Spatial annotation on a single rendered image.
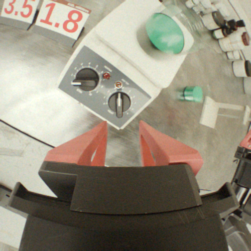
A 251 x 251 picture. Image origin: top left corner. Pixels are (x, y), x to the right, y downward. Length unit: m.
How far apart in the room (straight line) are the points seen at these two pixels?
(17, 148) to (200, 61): 0.47
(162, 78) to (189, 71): 0.18
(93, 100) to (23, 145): 0.16
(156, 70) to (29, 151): 0.25
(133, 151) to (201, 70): 0.28
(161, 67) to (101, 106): 0.10
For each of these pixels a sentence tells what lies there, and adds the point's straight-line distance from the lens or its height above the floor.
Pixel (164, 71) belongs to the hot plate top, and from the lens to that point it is 0.18.
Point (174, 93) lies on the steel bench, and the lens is 0.30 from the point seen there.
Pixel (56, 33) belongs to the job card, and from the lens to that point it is 0.26.
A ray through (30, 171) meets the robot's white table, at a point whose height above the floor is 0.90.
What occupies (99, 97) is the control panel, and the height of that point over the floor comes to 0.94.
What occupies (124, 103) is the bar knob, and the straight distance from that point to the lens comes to 0.18.
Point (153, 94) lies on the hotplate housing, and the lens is 0.19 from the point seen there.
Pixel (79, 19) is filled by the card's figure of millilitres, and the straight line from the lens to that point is 0.24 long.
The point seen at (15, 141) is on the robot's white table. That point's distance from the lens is 0.27.
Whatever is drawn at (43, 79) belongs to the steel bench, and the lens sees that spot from 0.24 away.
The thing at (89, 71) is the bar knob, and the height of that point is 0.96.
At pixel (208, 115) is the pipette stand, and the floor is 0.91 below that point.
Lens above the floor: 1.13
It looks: 66 degrees down
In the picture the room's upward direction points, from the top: 122 degrees clockwise
